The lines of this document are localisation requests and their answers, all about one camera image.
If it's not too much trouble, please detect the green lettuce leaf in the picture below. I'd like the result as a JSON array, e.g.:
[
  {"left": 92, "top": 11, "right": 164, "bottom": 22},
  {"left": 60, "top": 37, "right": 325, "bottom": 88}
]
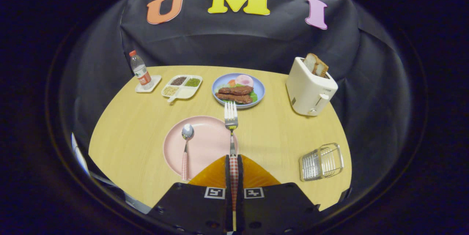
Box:
[{"left": 216, "top": 83, "right": 258, "bottom": 104}]

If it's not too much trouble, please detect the pink plate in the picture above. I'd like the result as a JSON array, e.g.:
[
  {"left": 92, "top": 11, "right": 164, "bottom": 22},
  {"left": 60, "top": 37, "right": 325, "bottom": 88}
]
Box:
[{"left": 163, "top": 115, "right": 239, "bottom": 180}]

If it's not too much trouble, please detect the toasted bread slice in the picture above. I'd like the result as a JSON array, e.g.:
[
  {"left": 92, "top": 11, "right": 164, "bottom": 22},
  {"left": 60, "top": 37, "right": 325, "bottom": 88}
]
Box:
[
  {"left": 303, "top": 53, "right": 319, "bottom": 74},
  {"left": 313, "top": 59, "right": 329, "bottom": 78}
]

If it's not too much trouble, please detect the brown meat strip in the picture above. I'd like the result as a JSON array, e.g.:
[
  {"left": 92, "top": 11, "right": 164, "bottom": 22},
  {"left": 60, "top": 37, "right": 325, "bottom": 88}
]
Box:
[
  {"left": 215, "top": 93, "right": 253, "bottom": 104},
  {"left": 219, "top": 86, "right": 254, "bottom": 96}
]

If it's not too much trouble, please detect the blue plate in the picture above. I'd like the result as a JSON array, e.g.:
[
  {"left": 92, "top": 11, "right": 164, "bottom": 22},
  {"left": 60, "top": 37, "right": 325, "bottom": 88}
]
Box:
[{"left": 212, "top": 73, "right": 265, "bottom": 109}]

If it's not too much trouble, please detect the black backdrop cloth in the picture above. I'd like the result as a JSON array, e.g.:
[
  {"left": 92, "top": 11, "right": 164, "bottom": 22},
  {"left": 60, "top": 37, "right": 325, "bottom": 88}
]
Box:
[{"left": 60, "top": 0, "right": 411, "bottom": 206}]

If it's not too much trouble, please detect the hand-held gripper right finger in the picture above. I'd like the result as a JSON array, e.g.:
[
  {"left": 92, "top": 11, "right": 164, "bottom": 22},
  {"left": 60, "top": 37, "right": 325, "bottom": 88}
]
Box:
[{"left": 236, "top": 154, "right": 321, "bottom": 235}]

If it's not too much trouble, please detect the white square coaster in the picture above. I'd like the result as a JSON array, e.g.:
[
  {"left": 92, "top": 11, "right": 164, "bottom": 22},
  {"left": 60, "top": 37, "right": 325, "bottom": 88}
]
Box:
[{"left": 135, "top": 75, "right": 162, "bottom": 93}]

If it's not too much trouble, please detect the metal wire basket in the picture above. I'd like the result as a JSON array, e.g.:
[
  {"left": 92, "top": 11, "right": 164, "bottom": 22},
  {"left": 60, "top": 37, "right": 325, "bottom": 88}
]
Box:
[{"left": 299, "top": 143, "right": 344, "bottom": 182}]

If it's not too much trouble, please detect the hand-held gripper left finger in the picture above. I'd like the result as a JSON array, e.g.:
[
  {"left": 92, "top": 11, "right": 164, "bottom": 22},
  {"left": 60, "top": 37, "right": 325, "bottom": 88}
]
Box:
[{"left": 148, "top": 154, "right": 234, "bottom": 235}]

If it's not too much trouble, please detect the clear water bottle red label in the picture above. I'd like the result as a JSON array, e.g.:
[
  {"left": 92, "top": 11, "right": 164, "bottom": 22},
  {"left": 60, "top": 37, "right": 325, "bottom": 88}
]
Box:
[{"left": 129, "top": 50, "right": 154, "bottom": 90}]

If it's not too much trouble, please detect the pink ham slice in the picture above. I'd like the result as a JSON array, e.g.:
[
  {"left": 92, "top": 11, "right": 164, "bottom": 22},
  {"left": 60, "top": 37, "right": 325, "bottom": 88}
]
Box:
[{"left": 234, "top": 75, "right": 254, "bottom": 87}]

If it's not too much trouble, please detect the spoon with checked handle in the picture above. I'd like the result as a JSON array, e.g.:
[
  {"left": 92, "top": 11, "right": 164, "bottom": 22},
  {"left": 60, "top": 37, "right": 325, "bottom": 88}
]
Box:
[{"left": 181, "top": 123, "right": 195, "bottom": 182}]

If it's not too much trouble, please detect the white divided tray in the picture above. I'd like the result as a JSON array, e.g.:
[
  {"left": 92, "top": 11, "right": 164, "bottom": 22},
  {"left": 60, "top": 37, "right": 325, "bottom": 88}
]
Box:
[{"left": 161, "top": 75, "right": 203, "bottom": 103}]

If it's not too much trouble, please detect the white toaster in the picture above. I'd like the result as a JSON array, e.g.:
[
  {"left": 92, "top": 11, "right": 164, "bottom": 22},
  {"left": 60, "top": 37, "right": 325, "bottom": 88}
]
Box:
[{"left": 285, "top": 57, "right": 338, "bottom": 117}]

